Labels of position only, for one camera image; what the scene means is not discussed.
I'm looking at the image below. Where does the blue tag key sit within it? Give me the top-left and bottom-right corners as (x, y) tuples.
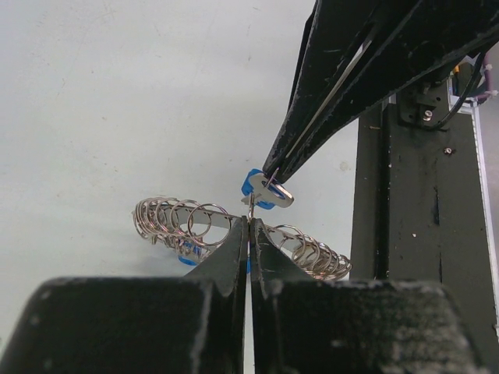
(177, 249), (250, 276)
(241, 168), (294, 210)

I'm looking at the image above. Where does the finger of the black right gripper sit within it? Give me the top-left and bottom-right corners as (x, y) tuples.
(278, 0), (499, 184)
(263, 1), (416, 175)

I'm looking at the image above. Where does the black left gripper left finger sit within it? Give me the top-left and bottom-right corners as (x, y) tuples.
(1, 217), (248, 373)

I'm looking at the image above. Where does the metal disc keyring organizer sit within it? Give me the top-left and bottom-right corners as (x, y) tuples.
(133, 196), (352, 281)

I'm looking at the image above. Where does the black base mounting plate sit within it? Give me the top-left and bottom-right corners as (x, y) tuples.
(350, 83), (498, 372)

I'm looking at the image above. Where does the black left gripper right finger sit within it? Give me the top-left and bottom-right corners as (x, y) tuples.
(249, 219), (483, 373)

